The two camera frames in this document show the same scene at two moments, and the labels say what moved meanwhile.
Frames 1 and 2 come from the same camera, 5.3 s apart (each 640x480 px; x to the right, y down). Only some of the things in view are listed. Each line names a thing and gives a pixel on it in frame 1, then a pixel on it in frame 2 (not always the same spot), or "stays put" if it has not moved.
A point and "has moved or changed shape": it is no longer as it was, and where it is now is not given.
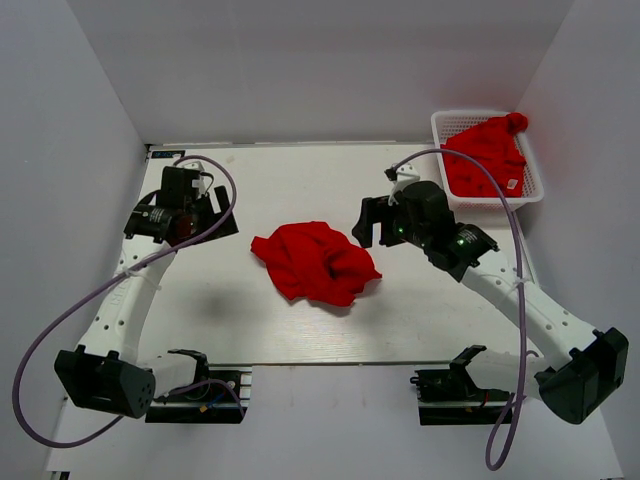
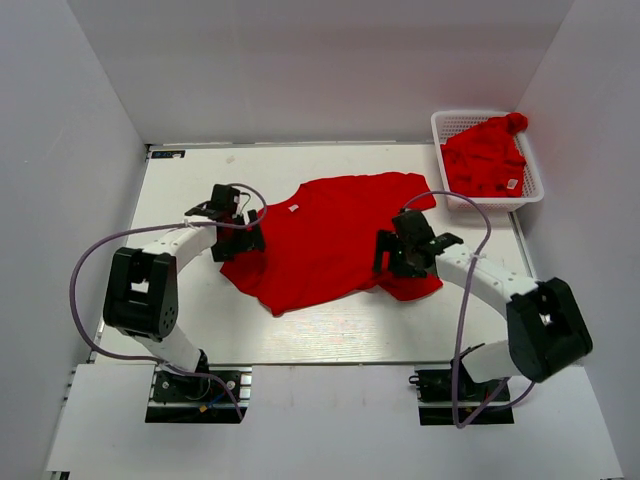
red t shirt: x=316 y=261 has moved or changed shape
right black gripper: x=372 y=207 to x=389 y=241
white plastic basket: x=447 y=124 stays put
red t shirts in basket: x=493 y=142 stays put
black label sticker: x=167 y=154 stays put
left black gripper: x=227 y=228 to x=251 y=239
